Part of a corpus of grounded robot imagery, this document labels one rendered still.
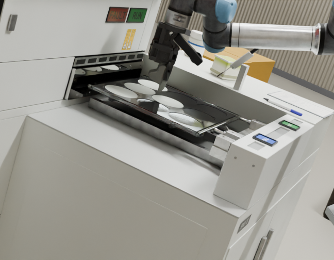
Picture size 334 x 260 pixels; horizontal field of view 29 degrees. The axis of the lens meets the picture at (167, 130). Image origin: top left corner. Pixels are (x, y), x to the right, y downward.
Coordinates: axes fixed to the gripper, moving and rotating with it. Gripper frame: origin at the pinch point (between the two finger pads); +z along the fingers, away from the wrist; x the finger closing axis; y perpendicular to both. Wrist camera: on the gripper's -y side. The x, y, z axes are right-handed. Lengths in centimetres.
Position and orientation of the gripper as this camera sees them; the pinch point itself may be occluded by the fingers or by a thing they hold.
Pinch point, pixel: (162, 88)
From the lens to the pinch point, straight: 202.0
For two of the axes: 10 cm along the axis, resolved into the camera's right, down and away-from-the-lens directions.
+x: 0.6, 3.2, -9.5
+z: -3.0, 9.1, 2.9
